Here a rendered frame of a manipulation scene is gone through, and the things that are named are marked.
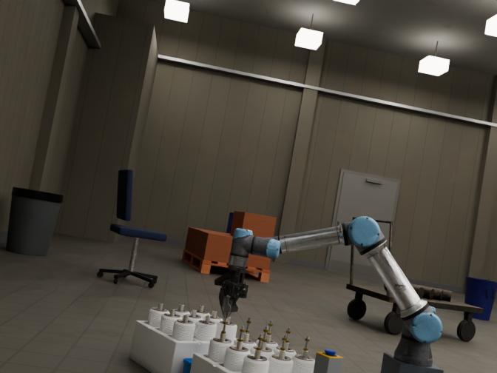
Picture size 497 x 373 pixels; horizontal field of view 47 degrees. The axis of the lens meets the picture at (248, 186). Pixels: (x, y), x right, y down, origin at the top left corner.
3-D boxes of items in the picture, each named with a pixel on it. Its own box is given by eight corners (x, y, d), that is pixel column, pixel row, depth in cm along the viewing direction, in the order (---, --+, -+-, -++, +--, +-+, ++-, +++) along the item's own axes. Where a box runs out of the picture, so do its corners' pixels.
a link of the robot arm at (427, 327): (443, 328, 225) (366, 211, 233) (451, 335, 210) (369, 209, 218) (416, 344, 226) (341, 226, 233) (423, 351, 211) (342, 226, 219)
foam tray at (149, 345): (196, 357, 297) (203, 322, 298) (240, 381, 266) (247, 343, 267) (129, 357, 274) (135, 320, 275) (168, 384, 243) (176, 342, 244)
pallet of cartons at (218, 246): (270, 284, 721) (281, 218, 726) (180, 269, 710) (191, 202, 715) (256, 271, 873) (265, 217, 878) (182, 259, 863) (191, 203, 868)
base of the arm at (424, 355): (422, 358, 239) (425, 334, 240) (438, 368, 225) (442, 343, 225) (387, 353, 238) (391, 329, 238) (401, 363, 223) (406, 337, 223)
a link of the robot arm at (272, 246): (282, 240, 236) (256, 235, 238) (279, 240, 225) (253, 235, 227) (279, 258, 236) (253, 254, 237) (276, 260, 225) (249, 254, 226)
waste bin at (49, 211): (9, 246, 638) (20, 187, 642) (56, 254, 644) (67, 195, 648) (-7, 250, 584) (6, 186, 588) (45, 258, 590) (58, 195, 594)
